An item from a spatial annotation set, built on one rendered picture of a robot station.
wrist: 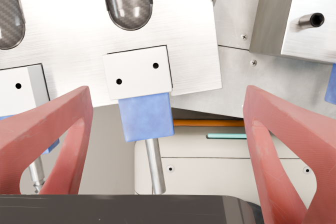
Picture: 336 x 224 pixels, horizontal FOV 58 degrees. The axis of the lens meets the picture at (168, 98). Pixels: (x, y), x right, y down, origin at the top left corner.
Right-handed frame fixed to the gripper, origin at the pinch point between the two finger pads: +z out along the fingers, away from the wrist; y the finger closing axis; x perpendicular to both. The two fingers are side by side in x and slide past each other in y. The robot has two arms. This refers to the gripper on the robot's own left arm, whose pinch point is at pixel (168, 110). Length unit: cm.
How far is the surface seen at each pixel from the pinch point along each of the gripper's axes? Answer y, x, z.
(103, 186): 25, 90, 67
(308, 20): -9.5, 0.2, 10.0
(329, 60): -12.0, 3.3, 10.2
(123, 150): 17, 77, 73
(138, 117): 2.5, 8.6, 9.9
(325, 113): -16.9, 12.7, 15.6
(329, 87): -12.7, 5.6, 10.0
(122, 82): 3.5, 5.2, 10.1
